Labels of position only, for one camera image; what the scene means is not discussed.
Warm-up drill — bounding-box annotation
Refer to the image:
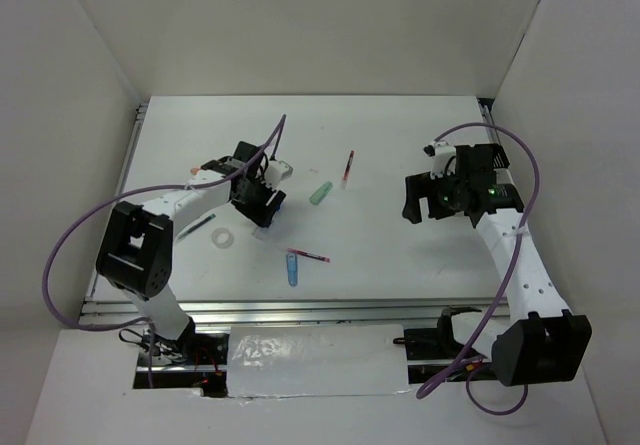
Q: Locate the green lead case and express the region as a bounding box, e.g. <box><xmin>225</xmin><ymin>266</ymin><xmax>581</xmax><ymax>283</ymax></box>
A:
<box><xmin>309</xmin><ymin>181</ymin><xmax>333</xmax><ymax>206</ymax></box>

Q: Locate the white foil cover board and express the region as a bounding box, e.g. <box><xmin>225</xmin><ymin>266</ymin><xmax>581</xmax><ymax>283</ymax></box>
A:
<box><xmin>226</xmin><ymin>324</ymin><xmax>410</xmax><ymax>398</ymax></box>

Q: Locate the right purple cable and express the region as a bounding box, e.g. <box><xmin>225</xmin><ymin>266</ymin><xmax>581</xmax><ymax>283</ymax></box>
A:
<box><xmin>415</xmin><ymin>122</ymin><xmax>544</xmax><ymax>415</ymax></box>

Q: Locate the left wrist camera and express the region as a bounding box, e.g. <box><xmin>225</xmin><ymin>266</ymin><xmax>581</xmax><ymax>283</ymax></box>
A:
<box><xmin>263</xmin><ymin>160</ymin><xmax>293</xmax><ymax>190</ymax></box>

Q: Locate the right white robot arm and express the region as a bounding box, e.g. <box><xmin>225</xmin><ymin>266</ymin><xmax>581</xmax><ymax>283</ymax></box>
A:
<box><xmin>402</xmin><ymin>141</ymin><xmax>592</xmax><ymax>386</ymax></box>

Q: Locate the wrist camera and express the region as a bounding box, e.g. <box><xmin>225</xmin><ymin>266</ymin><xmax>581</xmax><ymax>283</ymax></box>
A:
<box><xmin>263</xmin><ymin>160</ymin><xmax>293</xmax><ymax>190</ymax></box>
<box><xmin>424</xmin><ymin>141</ymin><xmax>456</xmax><ymax>179</ymax></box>

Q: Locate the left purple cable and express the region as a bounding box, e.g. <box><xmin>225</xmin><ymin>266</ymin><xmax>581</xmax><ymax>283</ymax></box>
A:
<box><xmin>43</xmin><ymin>113</ymin><xmax>288</xmax><ymax>391</ymax></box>

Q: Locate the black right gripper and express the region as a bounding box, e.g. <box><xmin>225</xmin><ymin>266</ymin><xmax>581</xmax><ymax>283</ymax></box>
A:
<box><xmin>401</xmin><ymin>165</ymin><xmax>468</xmax><ymax>223</ymax></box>

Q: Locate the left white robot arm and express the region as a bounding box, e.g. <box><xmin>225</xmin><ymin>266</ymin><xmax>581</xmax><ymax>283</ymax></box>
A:
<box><xmin>96</xmin><ymin>141</ymin><xmax>293</xmax><ymax>364</ymax></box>

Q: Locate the red gel pen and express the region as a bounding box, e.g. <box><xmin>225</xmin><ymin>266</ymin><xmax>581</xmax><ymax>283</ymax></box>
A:
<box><xmin>286</xmin><ymin>247</ymin><xmax>331</xmax><ymax>263</ymax></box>
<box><xmin>340</xmin><ymin>150</ymin><xmax>355</xmax><ymax>190</ymax></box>

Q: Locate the clear tape roll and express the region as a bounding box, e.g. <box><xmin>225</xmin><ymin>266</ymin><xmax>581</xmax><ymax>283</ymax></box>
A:
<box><xmin>211</xmin><ymin>227</ymin><xmax>235</xmax><ymax>249</ymax></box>

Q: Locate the blue lead case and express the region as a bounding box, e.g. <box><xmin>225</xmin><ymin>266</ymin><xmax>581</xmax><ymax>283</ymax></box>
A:
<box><xmin>286</xmin><ymin>252</ymin><xmax>298</xmax><ymax>287</ymax></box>

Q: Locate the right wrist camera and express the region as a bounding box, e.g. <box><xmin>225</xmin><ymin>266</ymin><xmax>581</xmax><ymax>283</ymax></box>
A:
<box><xmin>424</xmin><ymin>141</ymin><xmax>456</xmax><ymax>179</ymax></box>

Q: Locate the clear spray bottle blue cap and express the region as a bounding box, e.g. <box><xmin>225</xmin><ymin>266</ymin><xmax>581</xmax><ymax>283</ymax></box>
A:
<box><xmin>252</xmin><ymin>205</ymin><xmax>282</xmax><ymax>242</ymax></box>

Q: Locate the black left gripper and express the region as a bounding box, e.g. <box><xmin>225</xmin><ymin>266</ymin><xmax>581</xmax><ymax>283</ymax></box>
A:
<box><xmin>230</xmin><ymin>174</ymin><xmax>286</xmax><ymax>228</ymax></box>

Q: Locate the purple cable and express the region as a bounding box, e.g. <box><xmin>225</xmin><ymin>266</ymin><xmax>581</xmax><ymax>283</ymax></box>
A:
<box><xmin>415</xmin><ymin>122</ymin><xmax>544</xmax><ymax>415</ymax></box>
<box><xmin>43</xmin><ymin>113</ymin><xmax>288</xmax><ymax>391</ymax></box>

